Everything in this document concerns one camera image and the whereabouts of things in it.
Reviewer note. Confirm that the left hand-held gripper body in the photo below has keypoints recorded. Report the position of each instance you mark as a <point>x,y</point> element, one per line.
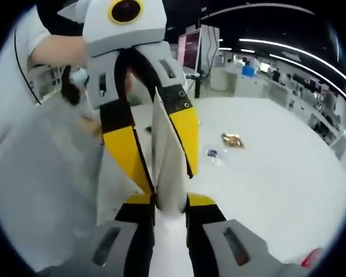
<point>127,31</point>

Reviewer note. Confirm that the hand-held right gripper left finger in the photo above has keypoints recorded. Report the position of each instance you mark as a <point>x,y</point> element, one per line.
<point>132,245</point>

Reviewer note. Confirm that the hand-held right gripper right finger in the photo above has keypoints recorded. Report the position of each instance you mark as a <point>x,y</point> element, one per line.
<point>207,245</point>

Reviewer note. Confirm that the small clear plastic sachet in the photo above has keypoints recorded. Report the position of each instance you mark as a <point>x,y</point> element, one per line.
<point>212,152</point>

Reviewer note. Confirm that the white skincare tube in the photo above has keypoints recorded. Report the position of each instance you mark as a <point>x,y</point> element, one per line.
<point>167,161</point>

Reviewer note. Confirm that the white skincare bottle red collar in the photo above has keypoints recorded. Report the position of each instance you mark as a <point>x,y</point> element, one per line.
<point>312,256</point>

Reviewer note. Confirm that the blue storage box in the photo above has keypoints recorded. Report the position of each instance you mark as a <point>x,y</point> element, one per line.
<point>249,70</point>

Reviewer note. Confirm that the black monitor stand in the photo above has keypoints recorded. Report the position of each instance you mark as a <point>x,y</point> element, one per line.
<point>196,86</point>

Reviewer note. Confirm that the gold foil packet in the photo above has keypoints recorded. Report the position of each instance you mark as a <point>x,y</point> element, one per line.
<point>233,140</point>

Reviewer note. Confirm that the large monitor screen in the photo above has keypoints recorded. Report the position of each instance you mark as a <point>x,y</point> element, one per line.
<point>188,50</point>

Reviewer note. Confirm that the person in white shirt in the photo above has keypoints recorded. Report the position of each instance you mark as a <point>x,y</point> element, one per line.
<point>31,173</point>

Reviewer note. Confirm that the office desks with monitors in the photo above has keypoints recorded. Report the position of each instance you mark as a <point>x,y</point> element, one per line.
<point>276,89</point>

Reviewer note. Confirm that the ceiling light strip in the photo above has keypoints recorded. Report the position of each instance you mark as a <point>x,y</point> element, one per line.
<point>311,70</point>
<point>300,52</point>

